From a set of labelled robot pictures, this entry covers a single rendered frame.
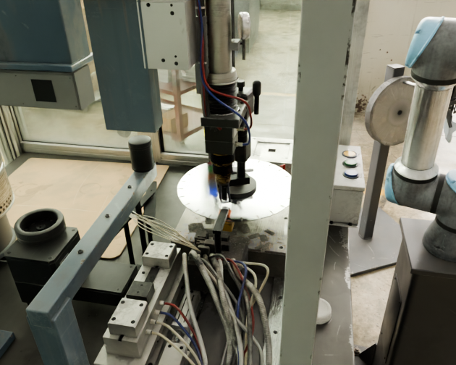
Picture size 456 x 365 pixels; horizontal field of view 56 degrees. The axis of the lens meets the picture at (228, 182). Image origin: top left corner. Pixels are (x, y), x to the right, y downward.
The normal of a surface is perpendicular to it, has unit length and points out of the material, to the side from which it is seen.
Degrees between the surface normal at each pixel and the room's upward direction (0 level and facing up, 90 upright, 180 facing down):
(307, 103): 90
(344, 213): 90
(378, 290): 0
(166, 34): 90
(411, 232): 0
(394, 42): 91
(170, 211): 0
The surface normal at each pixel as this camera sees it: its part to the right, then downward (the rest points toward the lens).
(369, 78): -0.03, 0.52
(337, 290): -0.02, -0.86
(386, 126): 0.32, 0.43
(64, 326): 0.98, 0.09
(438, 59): -0.48, 0.59
